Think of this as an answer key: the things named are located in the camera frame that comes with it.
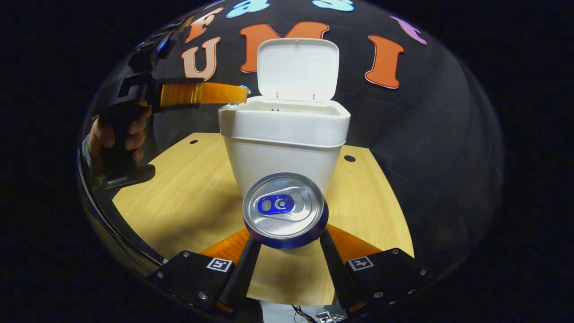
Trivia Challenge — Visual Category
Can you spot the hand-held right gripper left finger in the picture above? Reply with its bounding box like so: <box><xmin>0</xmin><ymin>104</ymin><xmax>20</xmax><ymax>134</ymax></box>
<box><xmin>147</xmin><ymin>228</ymin><xmax>262</xmax><ymax>314</ymax></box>

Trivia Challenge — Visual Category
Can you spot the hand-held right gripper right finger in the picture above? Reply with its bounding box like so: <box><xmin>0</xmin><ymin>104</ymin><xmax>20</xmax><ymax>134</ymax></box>
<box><xmin>318</xmin><ymin>223</ymin><xmax>435</xmax><ymax>313</ymax></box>

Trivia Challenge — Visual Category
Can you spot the silver blue pop can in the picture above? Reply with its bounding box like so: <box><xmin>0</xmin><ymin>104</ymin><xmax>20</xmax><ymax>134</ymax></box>
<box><xmin>243</xmin><ymin>172</ymin><xmax>329</xmax><ymax>250</ymax></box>

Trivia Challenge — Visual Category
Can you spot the white desktop garbage bin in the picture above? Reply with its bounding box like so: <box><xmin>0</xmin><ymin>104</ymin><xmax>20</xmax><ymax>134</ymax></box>
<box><xmin>218</xmin><ymin>38</ymin><xmax>351</xmax><ymax>200</ymax></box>

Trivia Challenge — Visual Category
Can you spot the wooden desktop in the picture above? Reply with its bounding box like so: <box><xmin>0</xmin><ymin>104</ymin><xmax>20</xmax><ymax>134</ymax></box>
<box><xmin>112</xmin><ymin>132</ymin><xmax>414</xmax><ymax>306</ymax></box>

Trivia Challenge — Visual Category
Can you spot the black cable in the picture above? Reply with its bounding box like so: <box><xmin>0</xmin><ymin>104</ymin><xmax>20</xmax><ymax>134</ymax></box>
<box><xmin>291</xmin><ymin>305</ymin><xmax>314</xmax><ymax>323</ymax></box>

